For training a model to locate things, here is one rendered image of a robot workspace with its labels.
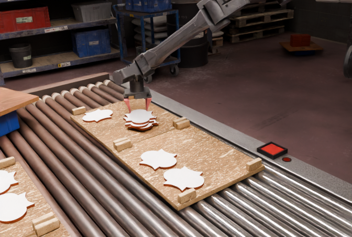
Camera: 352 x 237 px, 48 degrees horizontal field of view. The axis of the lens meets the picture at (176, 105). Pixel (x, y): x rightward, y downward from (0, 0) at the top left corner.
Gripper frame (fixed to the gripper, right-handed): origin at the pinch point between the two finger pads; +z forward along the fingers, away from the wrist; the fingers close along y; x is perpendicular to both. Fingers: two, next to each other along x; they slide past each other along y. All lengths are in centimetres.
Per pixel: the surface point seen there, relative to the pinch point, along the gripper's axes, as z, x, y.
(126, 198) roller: 6, -51, -10
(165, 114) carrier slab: 4.0, 2.3, 11.6
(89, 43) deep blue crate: 69, 421, -29
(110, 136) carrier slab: 4.3, -12.1, -12.6
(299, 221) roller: 5, -74, 35
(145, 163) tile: 3.0, -37.8, -2.0
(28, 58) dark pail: 77, 395, -112
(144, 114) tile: 0.2, -4.4, 1.9
